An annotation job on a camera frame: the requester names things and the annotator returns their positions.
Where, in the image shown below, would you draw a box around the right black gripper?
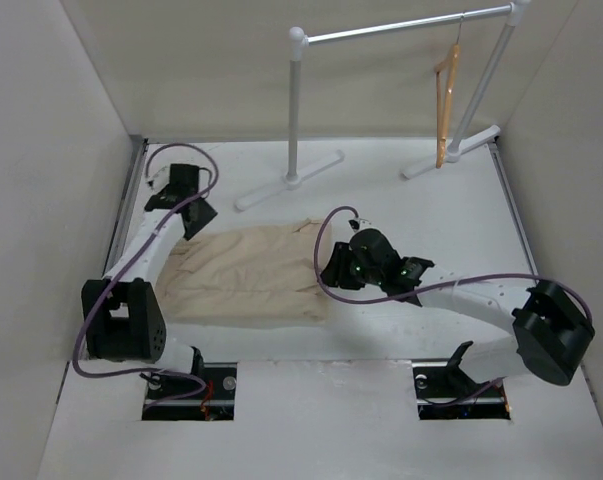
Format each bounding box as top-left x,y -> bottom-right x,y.
317,242 -> 384,291

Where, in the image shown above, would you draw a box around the beige trousers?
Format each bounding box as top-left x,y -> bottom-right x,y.
155,219 -> 329,328

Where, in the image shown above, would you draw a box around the wooden clothes hanger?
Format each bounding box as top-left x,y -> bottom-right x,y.
434,13 -> 465,169

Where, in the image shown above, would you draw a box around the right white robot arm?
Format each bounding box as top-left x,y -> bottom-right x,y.
318,228 -> 595,396

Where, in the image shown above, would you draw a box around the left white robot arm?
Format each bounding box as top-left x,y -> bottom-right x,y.
72,164 -> 217,399

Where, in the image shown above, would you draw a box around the white and silver clothes rack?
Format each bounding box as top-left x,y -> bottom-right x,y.
234,1 -> 530,211

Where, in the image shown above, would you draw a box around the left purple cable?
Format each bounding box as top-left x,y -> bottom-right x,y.
70,143 -> 220,420

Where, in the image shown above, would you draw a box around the purple cable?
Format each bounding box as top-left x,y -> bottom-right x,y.
70,143 -> 220,420
313,205 -> 593,406

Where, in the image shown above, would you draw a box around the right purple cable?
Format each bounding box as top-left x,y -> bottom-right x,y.
313,205 -> 593,406

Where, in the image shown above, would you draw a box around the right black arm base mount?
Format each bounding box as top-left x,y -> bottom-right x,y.
412,341 -> 511,420

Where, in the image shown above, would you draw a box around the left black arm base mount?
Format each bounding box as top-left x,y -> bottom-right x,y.
141,363 -> 238,422

